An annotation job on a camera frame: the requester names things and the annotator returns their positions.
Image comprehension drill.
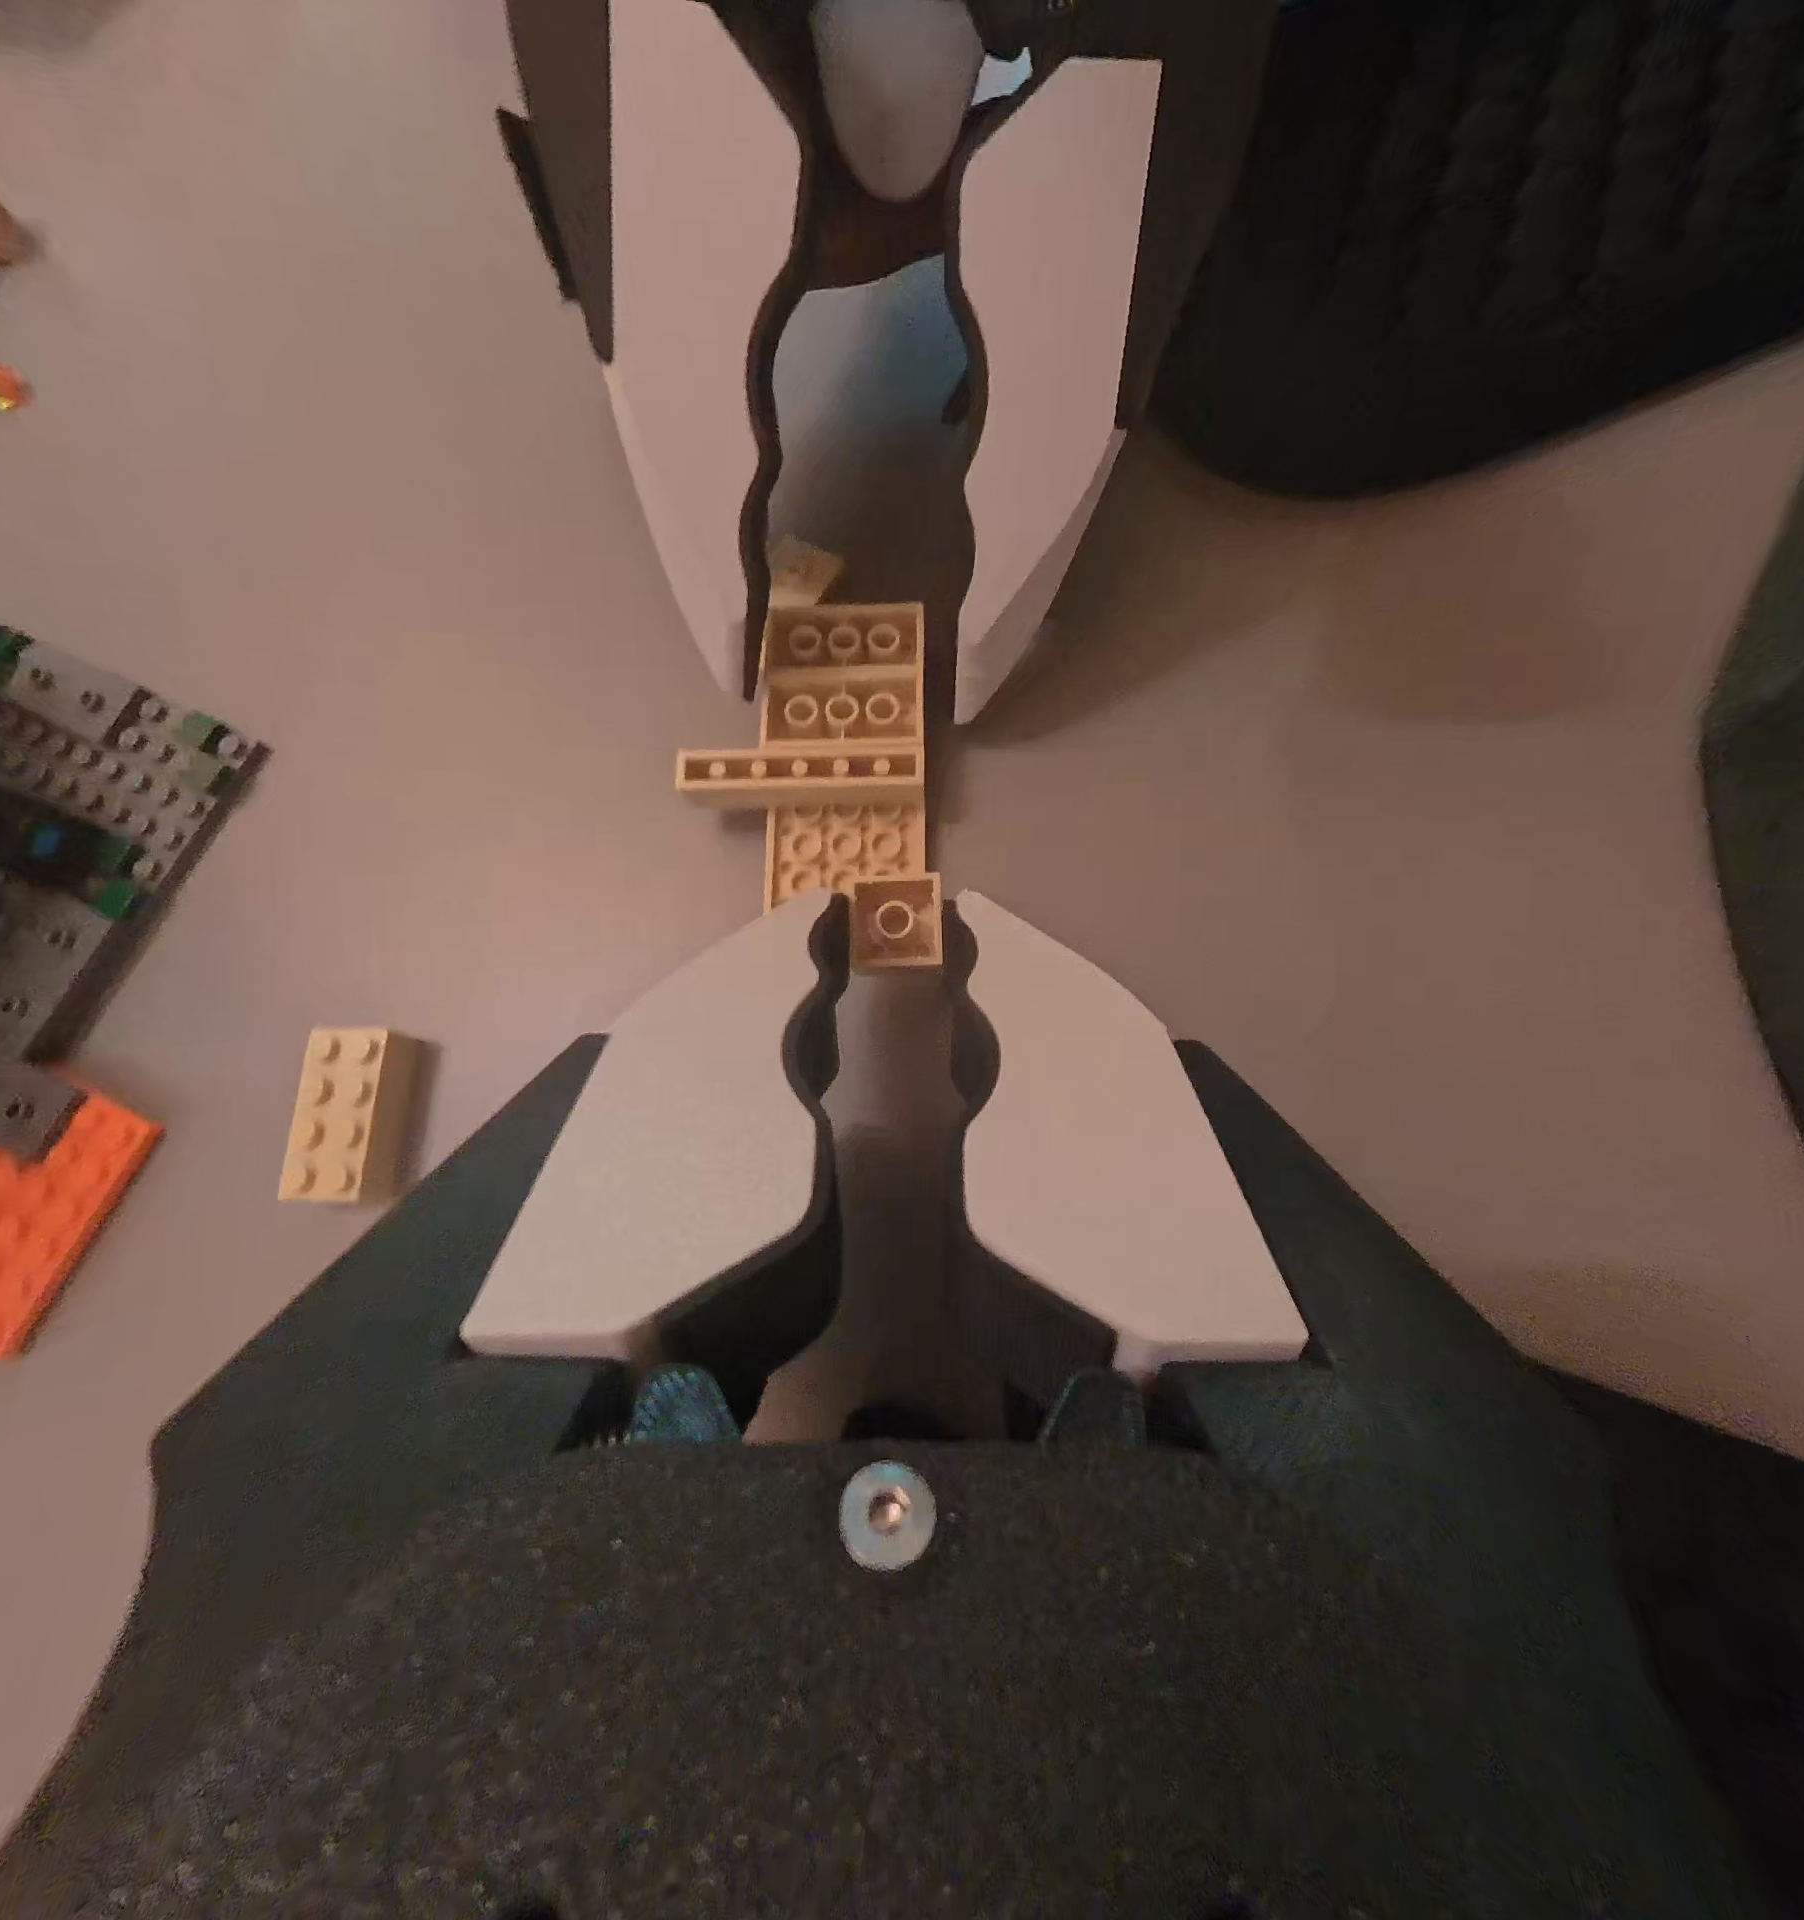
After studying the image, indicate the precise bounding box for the grey green brick-built model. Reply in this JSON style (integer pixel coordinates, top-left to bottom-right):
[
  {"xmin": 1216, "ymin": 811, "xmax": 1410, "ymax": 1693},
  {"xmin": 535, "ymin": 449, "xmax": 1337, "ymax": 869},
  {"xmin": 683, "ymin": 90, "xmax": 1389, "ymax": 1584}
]
[{"xmin": 0, "ymin": 601, "xmax": 269, "ymax": 1360}]

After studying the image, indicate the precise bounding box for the grey desk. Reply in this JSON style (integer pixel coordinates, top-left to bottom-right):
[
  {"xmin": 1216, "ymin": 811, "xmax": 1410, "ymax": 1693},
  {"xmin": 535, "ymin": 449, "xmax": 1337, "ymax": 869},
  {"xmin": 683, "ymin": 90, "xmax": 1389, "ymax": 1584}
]
[{"xmin": 0, "ymin": 0, "xmax": 1804, "ymax": 1877}]

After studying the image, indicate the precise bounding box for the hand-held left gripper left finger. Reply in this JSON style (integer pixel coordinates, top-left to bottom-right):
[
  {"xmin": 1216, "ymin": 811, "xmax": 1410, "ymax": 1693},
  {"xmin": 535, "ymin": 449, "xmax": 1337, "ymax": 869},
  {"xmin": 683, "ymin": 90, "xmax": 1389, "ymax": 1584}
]
[{"xmin": 455, "ymin": 887, "xmax": 848, "ymax": 1404}]

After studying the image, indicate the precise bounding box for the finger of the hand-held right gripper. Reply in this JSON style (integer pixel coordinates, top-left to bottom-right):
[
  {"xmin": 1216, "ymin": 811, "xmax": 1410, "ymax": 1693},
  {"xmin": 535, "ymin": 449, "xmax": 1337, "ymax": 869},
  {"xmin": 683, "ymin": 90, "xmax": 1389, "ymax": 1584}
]
[
  {"xmin": 939, "ymin": 56, "xmax": 1165, "ymax": 730},
  {"xmin": 602, "ymin": 0, "xmax": 821, "ymax": 703}
]

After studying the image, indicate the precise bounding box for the long narrow tan brick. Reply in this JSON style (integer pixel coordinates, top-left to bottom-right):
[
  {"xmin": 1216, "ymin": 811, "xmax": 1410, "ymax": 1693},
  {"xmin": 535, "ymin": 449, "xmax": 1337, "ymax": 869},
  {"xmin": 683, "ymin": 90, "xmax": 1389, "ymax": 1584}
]
[{"xmin": 673, "ymin": 745, "xmax": 926, "ymax": 812}]

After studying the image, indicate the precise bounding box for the tan two-by-four brick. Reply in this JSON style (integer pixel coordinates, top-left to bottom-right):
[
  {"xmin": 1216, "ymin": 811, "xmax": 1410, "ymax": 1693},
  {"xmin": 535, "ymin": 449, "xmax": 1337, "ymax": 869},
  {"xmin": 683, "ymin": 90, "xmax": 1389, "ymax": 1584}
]
[
  {"xmin": 279, "ymin": 1027, "xmax": 424, "ymax": 1204},
  {"xmin": 764, "ymin": 602, "xmax": 926, "ymax": 677},
  {"xmin": 764, "ymin": 674, "xmax": 926, "ymax": 745}
]

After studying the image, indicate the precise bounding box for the large tan brick plate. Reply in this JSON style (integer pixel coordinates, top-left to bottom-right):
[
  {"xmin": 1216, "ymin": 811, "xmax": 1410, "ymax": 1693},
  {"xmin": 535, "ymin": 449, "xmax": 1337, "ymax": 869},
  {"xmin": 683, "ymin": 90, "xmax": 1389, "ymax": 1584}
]
[{"xmin": 764, "ymin": 802, "xmax": 932, "ymax": 917}]

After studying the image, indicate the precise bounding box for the tan two-by-two brick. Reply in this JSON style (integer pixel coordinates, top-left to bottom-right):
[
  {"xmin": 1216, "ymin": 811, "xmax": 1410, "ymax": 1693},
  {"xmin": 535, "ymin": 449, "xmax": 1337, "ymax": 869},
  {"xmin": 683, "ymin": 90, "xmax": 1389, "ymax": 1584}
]
[{"xmin": 849, "ymin": 875, "xmax": 945, "ymax": 977}]

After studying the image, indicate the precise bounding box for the person's dark green hoodie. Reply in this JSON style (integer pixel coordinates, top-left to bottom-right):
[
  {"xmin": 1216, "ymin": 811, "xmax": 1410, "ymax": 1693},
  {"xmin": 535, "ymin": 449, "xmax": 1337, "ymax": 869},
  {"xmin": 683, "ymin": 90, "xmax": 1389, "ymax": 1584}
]
[{"xmin": 1699, "ymin": 382, "xmax": 1804, "ymax": 1247}]

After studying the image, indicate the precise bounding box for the black quilted seat cushion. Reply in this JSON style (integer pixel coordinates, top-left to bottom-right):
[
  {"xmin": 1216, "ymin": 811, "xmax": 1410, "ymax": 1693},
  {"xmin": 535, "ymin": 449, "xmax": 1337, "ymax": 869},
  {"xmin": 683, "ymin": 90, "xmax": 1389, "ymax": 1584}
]
[{"xmin": 1153, "ymin": 0, "xmax": 1804, "ymax": 497}]

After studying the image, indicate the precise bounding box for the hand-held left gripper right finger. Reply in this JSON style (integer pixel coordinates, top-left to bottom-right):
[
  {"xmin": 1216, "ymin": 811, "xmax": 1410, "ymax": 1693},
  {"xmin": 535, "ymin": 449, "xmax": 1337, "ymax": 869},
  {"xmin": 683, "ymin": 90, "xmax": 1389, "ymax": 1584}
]
[{"xmin": 944, "ymin": 887, "xmax": 1312, "ymax": 1404}]

